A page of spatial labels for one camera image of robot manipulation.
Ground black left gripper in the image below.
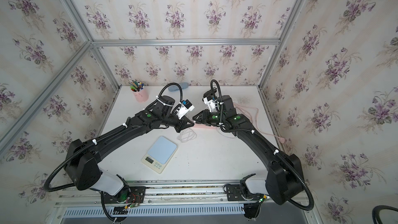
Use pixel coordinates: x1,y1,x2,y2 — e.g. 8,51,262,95
161,113,196,133

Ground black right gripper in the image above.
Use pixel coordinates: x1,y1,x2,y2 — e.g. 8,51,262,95
192,110,228,125

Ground white usb charging cable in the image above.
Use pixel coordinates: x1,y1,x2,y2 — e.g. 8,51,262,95
176,127,237,143

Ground blue cream kitchen scale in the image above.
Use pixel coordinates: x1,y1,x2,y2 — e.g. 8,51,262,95
141,136,178,174

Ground pink power strip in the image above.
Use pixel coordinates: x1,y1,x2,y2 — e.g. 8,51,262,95
193,123,217,130

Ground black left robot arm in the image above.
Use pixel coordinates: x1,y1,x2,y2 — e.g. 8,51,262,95
43,88,194,196

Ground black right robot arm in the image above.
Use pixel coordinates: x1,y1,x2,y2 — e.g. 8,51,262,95
193,79,315,211

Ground black stapler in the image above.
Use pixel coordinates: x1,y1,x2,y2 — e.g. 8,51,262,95
203,88,217,101

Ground blue fabric glasses case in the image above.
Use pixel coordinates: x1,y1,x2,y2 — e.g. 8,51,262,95
167,83,189,92

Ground pink metal pen bucket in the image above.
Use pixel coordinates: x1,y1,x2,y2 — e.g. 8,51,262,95
133,88,149,103

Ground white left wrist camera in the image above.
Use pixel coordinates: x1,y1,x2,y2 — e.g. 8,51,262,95
177,100,195,119

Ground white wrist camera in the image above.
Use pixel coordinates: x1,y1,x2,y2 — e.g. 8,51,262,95
203,97,220,113
177,100,195,119

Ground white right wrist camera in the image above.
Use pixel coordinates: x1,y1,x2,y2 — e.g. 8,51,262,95
203,97,220,113

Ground aluminium mounting rail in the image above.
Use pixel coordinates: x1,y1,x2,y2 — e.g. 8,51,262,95
54,178,313,207

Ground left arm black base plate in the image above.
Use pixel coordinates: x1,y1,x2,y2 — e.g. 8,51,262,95
103,186,147,205

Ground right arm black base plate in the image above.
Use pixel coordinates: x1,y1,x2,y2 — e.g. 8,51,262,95
223,184,264,201

